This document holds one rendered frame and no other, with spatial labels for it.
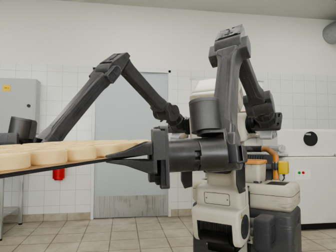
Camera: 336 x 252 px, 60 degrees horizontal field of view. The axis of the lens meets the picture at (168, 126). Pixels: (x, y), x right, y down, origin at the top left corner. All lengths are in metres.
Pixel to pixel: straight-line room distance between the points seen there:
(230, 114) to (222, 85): 0.10
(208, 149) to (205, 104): 0.08
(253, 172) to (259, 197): 0.13
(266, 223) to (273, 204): 0.17
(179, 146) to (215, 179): 0.90
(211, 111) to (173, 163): 0.11
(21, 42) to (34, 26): 0.29
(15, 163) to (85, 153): 0.11
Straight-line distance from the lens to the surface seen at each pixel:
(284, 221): 1.55
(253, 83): 1.05
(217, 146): 0.50
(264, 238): 1.43
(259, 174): 1.60
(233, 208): 1.34
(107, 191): 4.19
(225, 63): 0.77
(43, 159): 0.44
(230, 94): 0.67
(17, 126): 0.93
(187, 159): 0.48
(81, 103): 1.03
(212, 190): 1.35
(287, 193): 1.52
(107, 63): 1.11
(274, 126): 1.26
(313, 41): 5.31
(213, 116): 0.51
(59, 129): 0.99
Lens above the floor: 1.02
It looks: 4 degrees up
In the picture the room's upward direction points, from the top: straight up
